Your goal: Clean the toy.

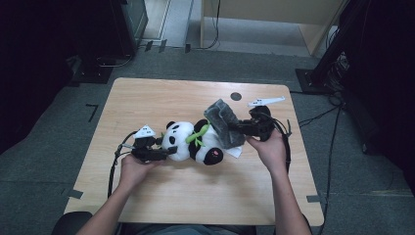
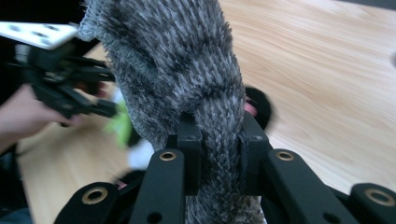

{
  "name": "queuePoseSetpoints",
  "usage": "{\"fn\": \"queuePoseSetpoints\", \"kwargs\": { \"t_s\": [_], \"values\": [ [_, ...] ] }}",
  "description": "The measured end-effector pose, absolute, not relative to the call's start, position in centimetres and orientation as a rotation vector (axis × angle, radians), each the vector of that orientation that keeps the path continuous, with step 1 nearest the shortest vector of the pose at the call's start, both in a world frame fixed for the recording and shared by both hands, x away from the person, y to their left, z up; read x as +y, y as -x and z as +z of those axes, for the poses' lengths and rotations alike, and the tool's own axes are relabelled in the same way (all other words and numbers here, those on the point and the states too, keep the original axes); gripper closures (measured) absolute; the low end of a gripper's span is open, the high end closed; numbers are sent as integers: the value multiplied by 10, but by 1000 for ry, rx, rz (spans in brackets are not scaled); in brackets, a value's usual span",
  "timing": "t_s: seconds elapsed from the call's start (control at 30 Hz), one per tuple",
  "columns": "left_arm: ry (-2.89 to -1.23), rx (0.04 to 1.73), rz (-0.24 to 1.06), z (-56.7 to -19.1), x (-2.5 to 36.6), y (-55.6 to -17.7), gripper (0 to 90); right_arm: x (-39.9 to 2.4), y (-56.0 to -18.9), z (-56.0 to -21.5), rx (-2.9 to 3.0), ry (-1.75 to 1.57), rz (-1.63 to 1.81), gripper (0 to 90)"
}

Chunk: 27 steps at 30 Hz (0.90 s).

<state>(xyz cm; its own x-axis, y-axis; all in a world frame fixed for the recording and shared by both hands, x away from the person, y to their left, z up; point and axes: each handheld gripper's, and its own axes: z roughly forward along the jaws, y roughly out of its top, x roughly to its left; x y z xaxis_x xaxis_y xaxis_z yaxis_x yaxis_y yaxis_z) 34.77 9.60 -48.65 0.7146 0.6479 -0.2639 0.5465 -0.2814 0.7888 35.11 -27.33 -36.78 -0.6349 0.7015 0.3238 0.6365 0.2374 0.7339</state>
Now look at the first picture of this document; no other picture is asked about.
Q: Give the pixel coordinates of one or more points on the black metal stand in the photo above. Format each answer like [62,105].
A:
[329,52]

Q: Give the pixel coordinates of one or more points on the black monitor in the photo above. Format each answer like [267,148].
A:
[130,23]

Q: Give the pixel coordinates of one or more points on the person's clothing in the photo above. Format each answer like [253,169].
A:
[189,230]

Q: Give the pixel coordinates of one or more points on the panda plush toy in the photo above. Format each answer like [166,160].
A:
[182,140]

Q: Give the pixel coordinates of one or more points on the black stand base plate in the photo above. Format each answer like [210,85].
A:
[93,73]

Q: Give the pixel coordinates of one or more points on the grey floor tape strip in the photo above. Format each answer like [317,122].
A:
[75,194]
[313,198]

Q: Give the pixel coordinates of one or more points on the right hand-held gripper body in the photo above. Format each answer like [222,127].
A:
[259,125]

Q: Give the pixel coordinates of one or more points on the grey fluffy cloth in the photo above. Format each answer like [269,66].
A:
[225,125]

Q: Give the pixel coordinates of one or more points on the dark curtain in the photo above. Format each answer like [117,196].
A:
[385,81]
[32,65]

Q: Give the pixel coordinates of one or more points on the person's right hand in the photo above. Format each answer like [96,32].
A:
[272,153]

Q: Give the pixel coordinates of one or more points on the round dark table grommet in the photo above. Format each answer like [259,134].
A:
[236,96]

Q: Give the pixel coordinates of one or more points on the light wooden desk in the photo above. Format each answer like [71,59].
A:
[261,9]

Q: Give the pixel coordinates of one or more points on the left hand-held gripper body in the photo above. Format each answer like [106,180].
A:
[148,150]

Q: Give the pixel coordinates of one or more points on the person's left hand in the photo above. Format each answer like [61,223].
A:
[133,173]

